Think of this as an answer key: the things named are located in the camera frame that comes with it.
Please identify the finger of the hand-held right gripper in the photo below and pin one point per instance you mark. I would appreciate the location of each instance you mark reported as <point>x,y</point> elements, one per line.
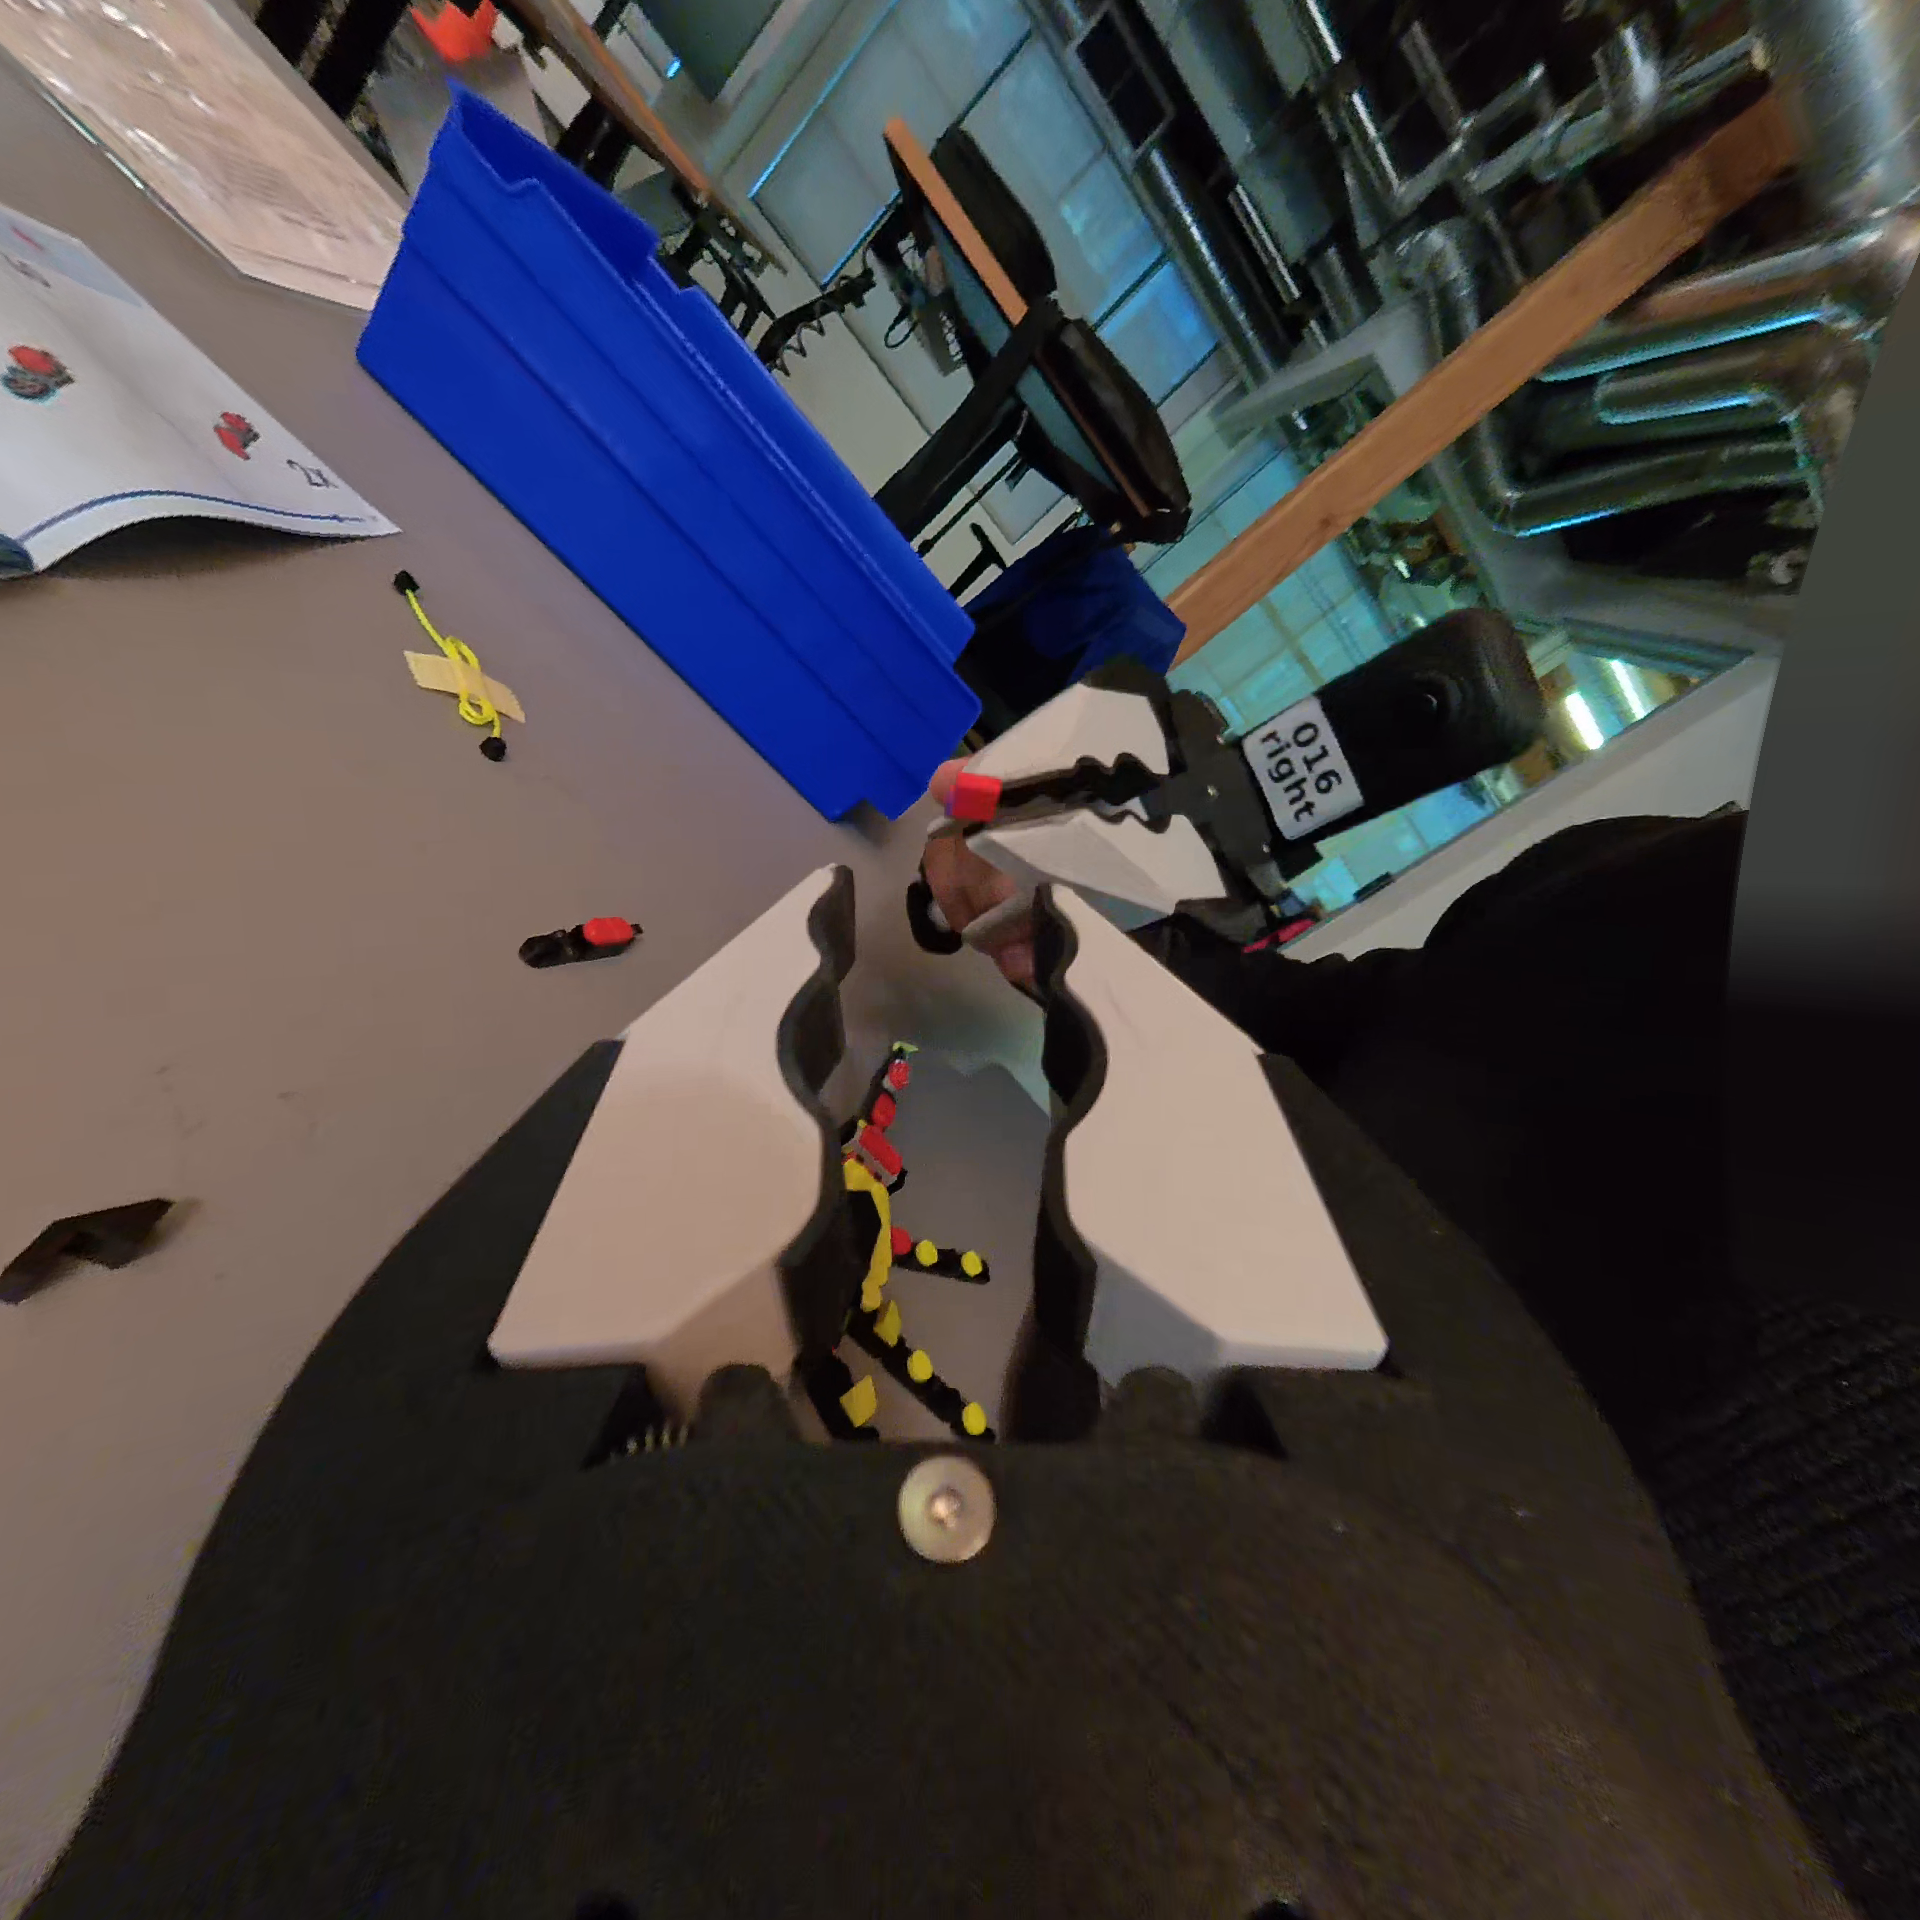
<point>1097,867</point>
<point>1081,736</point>

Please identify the wooden beam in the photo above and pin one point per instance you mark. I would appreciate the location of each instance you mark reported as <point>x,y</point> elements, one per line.
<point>1501,360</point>

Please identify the black and yellow lego spider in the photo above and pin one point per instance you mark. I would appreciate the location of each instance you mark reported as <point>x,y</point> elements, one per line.
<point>871,1202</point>

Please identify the black angled lego piece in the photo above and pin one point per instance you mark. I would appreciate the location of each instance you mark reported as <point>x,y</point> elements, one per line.
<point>84,1237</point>

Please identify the dark blue container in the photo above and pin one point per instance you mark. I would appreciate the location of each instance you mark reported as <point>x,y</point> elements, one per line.
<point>1074,630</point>

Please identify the blue plastic bin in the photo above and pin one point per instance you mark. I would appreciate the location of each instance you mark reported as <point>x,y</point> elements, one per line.
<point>629,450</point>

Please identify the person's right hand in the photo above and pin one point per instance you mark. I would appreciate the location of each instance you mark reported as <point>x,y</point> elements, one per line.
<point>962,879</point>

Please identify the person's right forearm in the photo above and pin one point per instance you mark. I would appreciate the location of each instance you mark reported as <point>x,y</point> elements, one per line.
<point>1501,1020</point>

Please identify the wooden top table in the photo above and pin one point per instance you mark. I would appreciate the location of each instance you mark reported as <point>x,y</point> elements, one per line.
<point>601,87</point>

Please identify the orange plastic object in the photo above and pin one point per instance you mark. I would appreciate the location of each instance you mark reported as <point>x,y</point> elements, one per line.
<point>455,27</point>

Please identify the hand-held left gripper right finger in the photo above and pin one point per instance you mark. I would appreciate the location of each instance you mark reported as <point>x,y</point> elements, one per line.
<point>1217,1202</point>

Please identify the black and red lego assembly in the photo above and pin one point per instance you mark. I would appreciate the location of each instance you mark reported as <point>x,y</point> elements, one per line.
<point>579,942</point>

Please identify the small red lego brick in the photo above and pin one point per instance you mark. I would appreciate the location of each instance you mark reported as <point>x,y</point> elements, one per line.
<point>978,794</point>

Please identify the lego instruction booklet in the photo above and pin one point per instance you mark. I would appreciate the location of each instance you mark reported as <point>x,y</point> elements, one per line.
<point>137,404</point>

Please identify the silver ventilation ducts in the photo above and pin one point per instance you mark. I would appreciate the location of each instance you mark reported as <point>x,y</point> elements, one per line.
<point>1651,390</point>

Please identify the pale yellow tape strip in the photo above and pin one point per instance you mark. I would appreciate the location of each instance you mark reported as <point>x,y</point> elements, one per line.
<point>508,702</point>

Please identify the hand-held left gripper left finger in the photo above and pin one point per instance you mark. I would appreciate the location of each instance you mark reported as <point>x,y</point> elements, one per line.
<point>675,1169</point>

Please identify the black office chair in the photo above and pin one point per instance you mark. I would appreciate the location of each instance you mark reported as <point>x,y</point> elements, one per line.
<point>1109,422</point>

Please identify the white flat stand base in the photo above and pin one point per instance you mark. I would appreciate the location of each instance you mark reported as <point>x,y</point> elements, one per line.
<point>224,163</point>

